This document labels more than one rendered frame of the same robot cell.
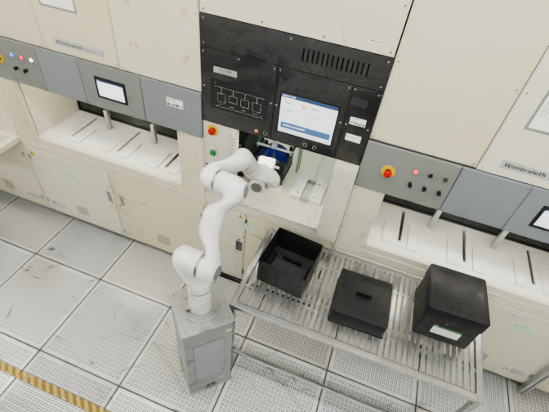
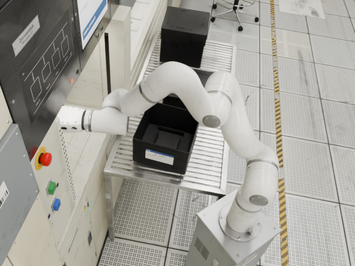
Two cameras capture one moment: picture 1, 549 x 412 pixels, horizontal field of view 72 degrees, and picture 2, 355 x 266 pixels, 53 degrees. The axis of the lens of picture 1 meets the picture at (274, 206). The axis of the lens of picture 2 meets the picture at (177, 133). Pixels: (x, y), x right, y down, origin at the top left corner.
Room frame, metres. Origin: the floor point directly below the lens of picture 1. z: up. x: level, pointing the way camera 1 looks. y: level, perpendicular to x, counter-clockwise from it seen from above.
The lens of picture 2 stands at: (1.53, 1.04, 2.17)
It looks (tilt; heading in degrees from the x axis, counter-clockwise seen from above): 47 degrees down; 258
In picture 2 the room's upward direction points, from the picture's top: 9 degrees clockwise
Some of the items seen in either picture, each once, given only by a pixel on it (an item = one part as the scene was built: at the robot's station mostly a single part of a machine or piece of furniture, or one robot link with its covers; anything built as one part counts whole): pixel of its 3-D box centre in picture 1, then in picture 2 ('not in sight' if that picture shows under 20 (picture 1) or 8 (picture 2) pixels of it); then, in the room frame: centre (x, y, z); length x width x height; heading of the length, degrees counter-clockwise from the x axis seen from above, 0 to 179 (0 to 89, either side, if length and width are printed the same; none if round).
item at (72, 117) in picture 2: (265, 164); (72, 119); (1.73, 0.08, 1.19); 0.11 x 0.10 x 0.07; 173
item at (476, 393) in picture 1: (344, 334); (177, 136); (1.20, -0.54, 0.38); 1.30 x 0.60 x 0.76; 76
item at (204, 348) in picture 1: (203, 340); (222, 256); (1.03, 0.31, 0.38); 0.28 x 0.28 x 0.76; 31
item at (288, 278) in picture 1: (289, 261); (167, 136); (1.33, -0.13, 0.85); 0.28 x 0.28 x 0.17; 70
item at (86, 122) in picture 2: not in sight; (89, 121); (1.67, 0.09, 1.19); 0.09 x 0.03 x 0.08; 83
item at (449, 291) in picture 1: (448, 306); (184, 37); (1.16, -0.97, 0.89); 0.29 x 0.29 x 0.25; 77
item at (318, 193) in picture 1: (308, 189); not in sight; (1.92, -0.21, 0.89); 0.22 x 0.21 x 0.04; 166
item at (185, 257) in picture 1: (192, 268); (256, 190); (1.04, 0.34, 1.07); 0.19 x 0.12 x 0.24; 70
